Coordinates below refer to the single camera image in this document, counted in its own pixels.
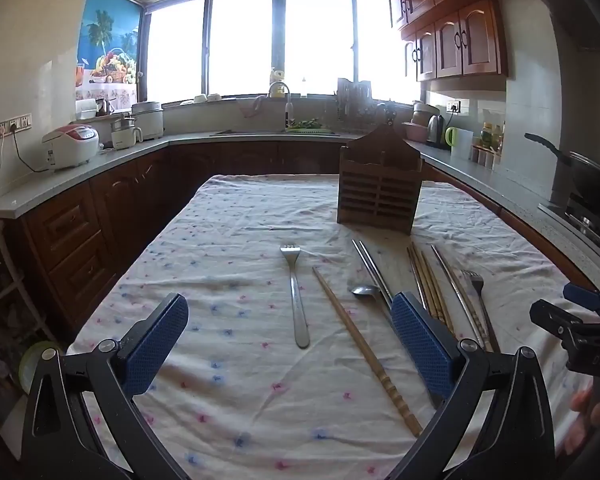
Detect small white electric pot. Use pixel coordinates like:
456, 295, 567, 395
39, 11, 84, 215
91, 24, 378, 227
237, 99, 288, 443
109, 114, 143, 151

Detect row of condiment bottles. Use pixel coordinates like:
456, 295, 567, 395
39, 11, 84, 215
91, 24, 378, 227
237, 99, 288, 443
472, 120, 506, 170

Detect white and red rice cooker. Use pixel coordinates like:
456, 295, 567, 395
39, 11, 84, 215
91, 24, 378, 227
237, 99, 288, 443
41, 122, 100, 172

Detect wooden wall cabinets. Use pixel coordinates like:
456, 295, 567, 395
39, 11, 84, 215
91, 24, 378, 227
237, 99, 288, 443
379, 0, 528, 83

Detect floral white tablecloth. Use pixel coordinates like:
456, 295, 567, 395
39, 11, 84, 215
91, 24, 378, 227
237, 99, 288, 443
65, 172, 596, 480

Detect black wok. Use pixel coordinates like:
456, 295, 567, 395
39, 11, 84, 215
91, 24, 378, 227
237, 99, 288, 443
524, 132, 600, 207

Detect green bowl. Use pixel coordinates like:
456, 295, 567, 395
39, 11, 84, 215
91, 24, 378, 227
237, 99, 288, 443
19, 341, 63, 394

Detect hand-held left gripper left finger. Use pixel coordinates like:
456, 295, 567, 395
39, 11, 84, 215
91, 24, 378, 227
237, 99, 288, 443
21, 292, 191, 480

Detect curved steel faucet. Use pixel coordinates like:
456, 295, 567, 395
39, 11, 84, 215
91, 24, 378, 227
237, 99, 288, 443
267, 81, 295, 131

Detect black power cable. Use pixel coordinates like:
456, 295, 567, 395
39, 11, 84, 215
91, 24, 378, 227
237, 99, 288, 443
0, 127, 48, 173

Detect steel fork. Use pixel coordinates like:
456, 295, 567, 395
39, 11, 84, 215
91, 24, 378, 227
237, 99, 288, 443
280, 244, 311, 349
461, 269, 502, 353

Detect steel electric kettle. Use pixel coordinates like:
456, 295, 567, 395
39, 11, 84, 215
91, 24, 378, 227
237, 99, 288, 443
426, 114, 447, 149

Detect person's right hand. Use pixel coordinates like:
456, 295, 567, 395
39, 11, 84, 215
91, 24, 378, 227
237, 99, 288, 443
564, 386, 600, 457

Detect tropical fruit wall poster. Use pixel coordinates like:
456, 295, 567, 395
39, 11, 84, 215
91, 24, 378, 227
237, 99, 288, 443
75, 0, 143, 102

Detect pink rag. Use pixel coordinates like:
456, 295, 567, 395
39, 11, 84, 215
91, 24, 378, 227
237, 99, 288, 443
240, 97, 266, 120

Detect white storage rack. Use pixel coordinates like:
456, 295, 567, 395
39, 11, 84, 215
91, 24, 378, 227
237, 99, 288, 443
0, 217, 56, 436

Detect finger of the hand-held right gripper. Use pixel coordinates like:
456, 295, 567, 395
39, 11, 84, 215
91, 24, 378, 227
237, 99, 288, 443
562, 283, 600, 313
529, 300, 589, 347

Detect white wall socket strip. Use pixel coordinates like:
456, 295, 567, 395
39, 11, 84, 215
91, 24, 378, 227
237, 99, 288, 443
0, 114, 33, 138

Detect dark knife holder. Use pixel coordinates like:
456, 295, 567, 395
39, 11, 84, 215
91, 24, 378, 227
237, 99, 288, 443
377, 102, 399, 129

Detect white pitcher green handle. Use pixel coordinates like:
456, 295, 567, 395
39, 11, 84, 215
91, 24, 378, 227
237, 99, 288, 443
445, 126, 474, 159

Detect green vegetable basket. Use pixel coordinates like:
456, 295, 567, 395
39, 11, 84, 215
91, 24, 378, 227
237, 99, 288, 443
286, 119, 326, 134

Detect gas stove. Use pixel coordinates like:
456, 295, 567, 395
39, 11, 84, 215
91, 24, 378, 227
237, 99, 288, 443
537, 195, 600, 262

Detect steel spoon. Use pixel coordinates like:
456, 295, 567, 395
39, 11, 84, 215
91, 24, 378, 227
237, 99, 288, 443
349, 284, 393, 311

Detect dish drying rack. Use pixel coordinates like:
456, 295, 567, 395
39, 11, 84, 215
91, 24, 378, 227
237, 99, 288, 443
336, 78, 376, 122

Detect yellow bottle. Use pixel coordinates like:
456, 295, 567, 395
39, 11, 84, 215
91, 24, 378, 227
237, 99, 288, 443
269, 67, 287, 99

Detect kitchen sink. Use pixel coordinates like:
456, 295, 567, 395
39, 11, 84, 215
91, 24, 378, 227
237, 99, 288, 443
210, 129, 341, 139

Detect dark wooden base cabinets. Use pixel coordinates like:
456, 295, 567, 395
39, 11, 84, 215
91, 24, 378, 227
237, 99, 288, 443
2, 139, 531, 342

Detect brown wooden chopstick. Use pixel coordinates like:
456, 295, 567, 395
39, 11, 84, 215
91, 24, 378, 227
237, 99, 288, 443
421, 251, 455, 333
406, 246, 433, 316
411, 242, 446, 326

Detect tan lidded pot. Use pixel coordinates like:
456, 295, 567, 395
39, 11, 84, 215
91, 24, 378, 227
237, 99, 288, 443
412, 102, 440, 128

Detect large white steamer cooker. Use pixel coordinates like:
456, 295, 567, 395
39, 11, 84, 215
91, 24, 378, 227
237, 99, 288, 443
130, 101, 165, 141

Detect large kitchen window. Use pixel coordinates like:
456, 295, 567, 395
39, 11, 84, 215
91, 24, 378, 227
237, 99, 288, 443
142, 0, 423, 106

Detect wooden utensil holder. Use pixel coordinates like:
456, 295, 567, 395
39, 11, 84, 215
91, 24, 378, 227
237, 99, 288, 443
336, 125, 423, 236

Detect grey kitchen countertop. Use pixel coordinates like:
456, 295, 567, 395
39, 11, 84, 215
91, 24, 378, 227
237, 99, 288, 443
0, 129, 600, 281

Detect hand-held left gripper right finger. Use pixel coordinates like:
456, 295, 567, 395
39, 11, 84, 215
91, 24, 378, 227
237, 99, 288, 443
390, 291, 563, 480

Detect long bamboo chopstick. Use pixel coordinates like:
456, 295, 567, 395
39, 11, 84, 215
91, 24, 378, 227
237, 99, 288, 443
312, 266, 423, 437

